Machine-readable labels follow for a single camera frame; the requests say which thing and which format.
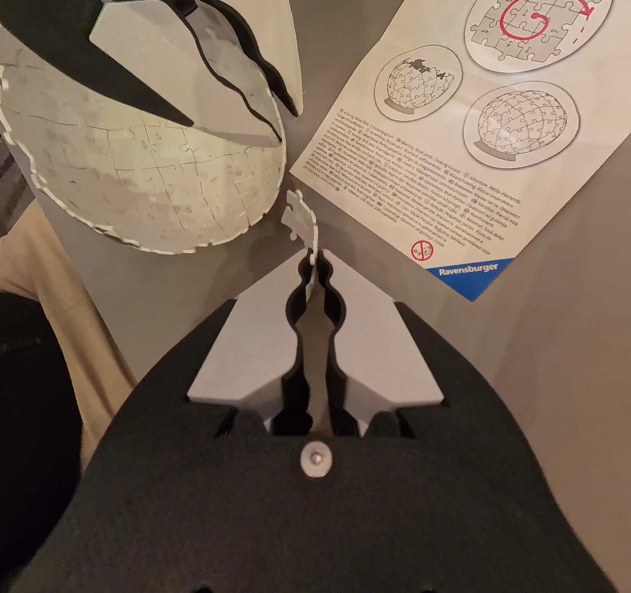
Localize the white puzzle piece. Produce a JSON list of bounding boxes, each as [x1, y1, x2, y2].
[[281, 190, 318, 303]]

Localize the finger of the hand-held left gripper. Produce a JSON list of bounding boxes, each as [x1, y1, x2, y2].
[[169, 0, 303, 118], [89, 0, 284, 148]]

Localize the partly built puzzle ball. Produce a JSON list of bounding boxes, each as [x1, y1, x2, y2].
[[0, 21, 288, 256]]

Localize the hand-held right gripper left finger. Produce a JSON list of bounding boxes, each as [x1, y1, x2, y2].
[[186, 249, 314, 437]]

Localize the white instruction leaflet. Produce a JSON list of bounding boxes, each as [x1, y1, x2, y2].
[[290, 0, 631, 303]]

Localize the person's leg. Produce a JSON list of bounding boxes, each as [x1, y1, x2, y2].
[[0, 204, 139, 436]]

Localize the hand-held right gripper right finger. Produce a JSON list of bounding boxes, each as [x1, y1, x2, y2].
[[317, 249, 445, 437]]

